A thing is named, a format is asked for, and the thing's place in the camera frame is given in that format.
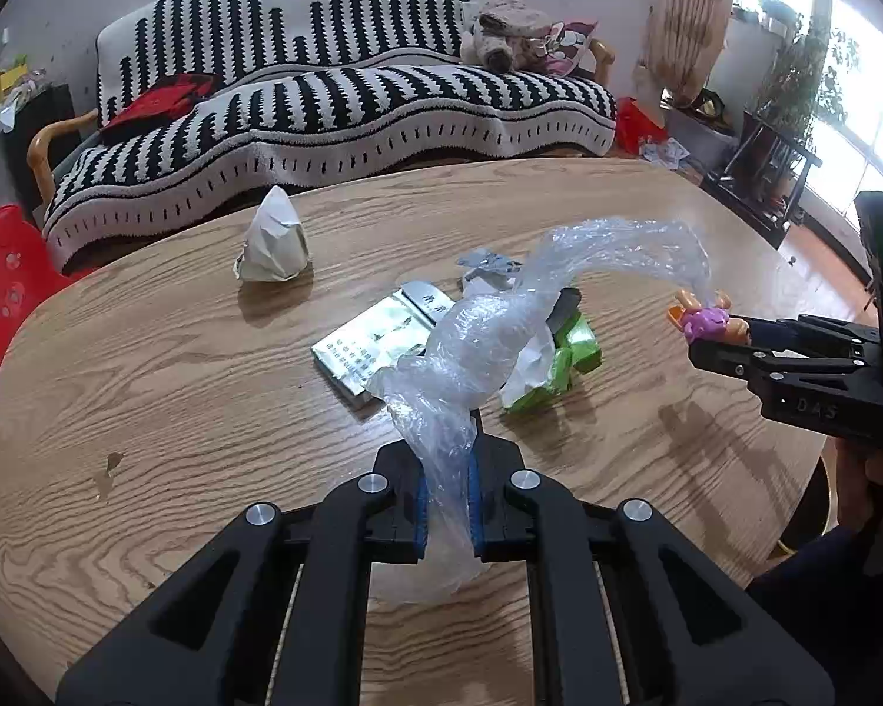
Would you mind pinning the brown plush toy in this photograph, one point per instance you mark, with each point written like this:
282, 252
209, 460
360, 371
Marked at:
504, 33

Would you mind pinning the red bag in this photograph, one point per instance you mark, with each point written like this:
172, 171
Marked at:
636, 125

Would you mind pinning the bright window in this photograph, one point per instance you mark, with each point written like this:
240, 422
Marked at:
864, 103

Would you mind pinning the light green wrapper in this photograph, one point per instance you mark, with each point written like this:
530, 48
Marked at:
578, 349

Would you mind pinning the red black cloth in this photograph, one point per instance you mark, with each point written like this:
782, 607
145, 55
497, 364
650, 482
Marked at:
162, 107

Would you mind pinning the potted plant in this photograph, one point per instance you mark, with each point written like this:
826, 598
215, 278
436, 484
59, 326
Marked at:
809, 81

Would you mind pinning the scattered papers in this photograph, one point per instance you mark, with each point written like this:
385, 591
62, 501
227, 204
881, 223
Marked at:
666, 153

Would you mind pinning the white crumpled paper cone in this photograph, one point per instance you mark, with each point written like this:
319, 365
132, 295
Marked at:
276, 243

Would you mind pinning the sofa with black white cover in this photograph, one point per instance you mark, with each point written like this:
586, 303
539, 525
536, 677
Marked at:
302, 103

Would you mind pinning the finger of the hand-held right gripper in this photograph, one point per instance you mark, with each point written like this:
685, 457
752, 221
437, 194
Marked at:
817, 334
765, 369

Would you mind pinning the person's right forearm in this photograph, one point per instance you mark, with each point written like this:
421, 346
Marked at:
839, 581

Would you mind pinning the small purple toy figure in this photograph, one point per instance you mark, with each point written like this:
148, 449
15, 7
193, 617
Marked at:
706, 320

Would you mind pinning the red bear-shaped plastic stool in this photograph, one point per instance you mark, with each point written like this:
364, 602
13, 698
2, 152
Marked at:
7, 287

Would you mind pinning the patterned curtain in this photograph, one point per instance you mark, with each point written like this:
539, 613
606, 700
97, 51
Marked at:
688, 22

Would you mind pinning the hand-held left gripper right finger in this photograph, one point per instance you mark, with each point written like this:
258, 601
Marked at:
474, 515

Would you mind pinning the black plant stand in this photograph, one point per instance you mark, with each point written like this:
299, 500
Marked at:
772, 169

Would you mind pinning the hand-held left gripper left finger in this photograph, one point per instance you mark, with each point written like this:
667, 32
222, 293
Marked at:
420, 522

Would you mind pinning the pink printed cushion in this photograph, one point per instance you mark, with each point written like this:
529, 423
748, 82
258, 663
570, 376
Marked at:
578, 44

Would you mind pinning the person's right hand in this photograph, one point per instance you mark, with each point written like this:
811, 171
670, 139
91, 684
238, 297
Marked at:
875, 474

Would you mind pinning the grey blister pack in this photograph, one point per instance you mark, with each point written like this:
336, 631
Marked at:
489, 268

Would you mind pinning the clear plastic wrap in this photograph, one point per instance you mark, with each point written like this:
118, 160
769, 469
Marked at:
478, 338

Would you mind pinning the yellow box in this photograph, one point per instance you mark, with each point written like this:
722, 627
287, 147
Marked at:
7, 77

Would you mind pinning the black cabinet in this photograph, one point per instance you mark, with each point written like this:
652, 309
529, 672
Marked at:
33, 132

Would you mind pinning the silver foil packet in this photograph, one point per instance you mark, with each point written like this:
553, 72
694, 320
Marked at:
368, 353

